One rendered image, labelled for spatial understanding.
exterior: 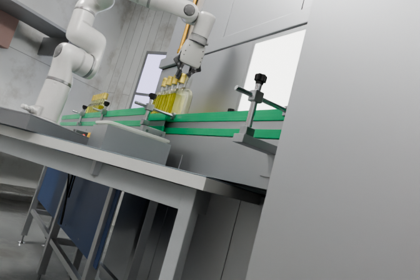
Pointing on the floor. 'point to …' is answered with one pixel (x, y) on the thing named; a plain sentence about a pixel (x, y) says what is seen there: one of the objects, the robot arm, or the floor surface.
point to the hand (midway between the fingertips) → (182, 75)
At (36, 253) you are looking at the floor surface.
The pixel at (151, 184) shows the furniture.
